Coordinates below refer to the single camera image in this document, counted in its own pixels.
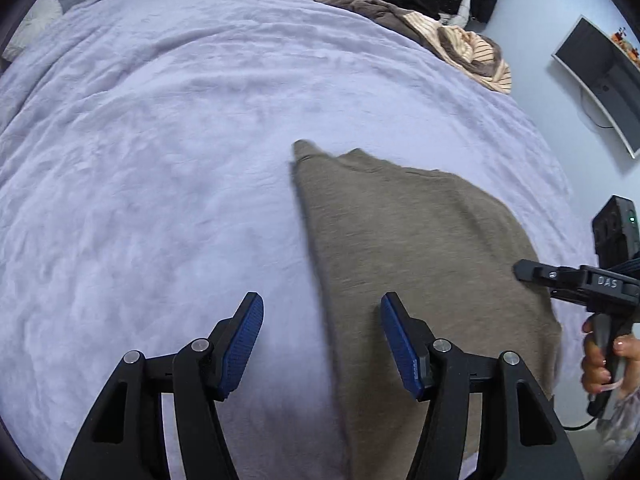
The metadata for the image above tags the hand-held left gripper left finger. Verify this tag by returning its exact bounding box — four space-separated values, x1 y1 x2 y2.
60 291 265 480

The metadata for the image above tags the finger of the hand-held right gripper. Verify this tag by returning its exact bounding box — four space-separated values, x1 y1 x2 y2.
513 259 587 306

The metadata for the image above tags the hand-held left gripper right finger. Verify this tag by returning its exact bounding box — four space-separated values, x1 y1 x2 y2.
380 292 586 480

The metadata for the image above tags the grey-brown knit sweater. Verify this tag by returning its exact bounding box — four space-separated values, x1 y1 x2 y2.
291 139 563 480

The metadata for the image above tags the person's right forearm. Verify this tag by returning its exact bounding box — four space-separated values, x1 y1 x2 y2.
597 389 640 448

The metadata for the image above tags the striped beige brown clothes pile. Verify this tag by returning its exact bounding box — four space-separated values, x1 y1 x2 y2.
301 0 512 94

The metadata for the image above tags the person's right hand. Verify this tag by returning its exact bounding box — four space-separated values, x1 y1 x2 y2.
580 320 640 396

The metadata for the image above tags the lilac fluffy blanket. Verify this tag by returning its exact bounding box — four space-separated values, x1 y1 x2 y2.
0 0 596 480

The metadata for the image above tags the round white pillow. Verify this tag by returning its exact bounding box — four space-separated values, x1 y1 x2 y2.
2 0 63 61

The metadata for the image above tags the black cable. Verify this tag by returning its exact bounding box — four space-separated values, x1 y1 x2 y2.
562 409 607 432

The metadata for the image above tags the monitor cable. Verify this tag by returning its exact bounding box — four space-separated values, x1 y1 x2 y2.
579 85 614 131

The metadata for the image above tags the wall-mounted television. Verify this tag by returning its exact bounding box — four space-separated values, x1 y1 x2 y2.
551 15 640 160

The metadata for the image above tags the orange wall decoration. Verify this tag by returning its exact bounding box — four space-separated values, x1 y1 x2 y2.
611 24 640 68

